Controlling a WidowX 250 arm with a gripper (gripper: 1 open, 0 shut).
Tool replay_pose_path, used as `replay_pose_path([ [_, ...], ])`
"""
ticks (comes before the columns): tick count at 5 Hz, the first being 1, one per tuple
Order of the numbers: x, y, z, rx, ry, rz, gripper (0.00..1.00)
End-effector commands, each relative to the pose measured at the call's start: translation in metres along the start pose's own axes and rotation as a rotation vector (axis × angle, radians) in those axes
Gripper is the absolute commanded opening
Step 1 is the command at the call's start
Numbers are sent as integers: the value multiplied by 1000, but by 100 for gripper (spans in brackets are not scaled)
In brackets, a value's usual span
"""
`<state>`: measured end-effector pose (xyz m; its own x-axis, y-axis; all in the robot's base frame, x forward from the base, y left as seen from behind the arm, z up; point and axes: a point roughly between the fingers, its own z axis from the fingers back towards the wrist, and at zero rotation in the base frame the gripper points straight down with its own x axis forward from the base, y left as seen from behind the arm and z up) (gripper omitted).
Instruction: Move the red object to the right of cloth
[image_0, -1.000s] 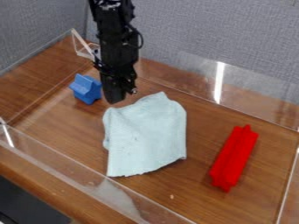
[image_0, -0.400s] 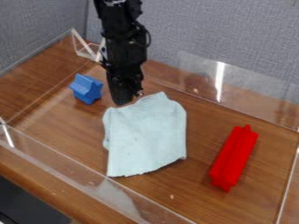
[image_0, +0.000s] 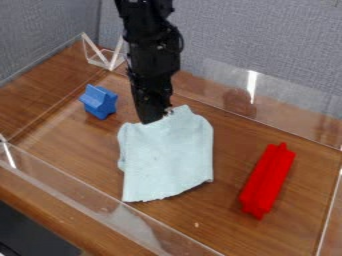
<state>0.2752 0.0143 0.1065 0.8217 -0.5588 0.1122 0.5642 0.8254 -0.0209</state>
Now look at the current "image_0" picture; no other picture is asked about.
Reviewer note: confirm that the clear acrylic right barrier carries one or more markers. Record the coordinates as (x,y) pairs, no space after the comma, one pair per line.
(328,214)

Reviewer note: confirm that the red object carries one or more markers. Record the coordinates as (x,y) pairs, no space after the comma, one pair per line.
(266,180)

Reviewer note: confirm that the clear acrylic front barrier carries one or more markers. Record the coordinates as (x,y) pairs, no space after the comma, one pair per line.
(88,217)

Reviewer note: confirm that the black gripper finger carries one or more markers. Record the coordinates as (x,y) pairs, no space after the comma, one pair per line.
(159,105)
(141,99)

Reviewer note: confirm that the clear acrylic back barrier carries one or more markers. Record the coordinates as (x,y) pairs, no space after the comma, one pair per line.
(290,107)

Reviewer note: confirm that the clear acrylic corner bracket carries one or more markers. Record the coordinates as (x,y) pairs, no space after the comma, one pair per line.
(104,58)

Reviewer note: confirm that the clear acrylic barrier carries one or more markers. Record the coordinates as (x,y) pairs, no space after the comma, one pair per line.
(290,107)
(328,214)
(88,217)

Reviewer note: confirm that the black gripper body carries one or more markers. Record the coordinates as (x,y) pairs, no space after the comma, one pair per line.
(151,77)

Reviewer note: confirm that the blue star-shaped block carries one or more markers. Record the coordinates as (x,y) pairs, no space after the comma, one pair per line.
(99,101)

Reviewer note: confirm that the light blue cloth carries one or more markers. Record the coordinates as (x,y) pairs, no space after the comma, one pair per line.
(165,156)

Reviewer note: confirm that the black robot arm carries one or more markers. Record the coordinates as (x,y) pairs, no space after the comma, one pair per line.
(155,45)

